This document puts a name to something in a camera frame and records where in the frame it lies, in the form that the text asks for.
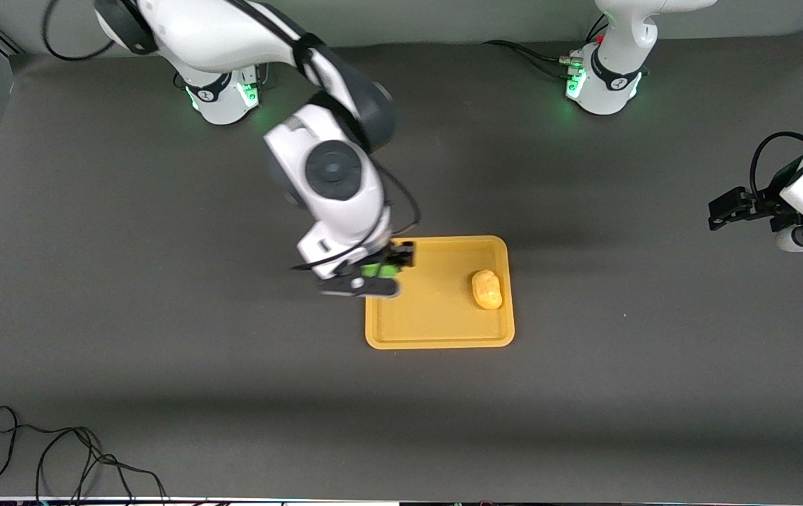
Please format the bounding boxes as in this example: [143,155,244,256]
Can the black power cable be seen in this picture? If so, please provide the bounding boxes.
[510,44,574,79]
[482,39,578,65]

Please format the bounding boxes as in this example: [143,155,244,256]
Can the black looped cable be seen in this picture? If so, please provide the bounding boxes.
[41,0,118,63]

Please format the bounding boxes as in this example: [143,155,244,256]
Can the thin black cable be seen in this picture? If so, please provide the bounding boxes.
[0,406,170,506]

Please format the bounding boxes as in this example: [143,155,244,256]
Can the yellow plastic tray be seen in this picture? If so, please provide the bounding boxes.
[365,235,516,350]

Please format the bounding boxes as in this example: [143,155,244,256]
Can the yellow toy potato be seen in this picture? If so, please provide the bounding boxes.
[471,269,503,311]

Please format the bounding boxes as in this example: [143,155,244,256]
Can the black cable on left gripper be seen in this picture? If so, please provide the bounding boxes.
[749,131,803,206]

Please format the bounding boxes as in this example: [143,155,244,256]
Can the black cable along right arm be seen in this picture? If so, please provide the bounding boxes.
[222,0,422,272]

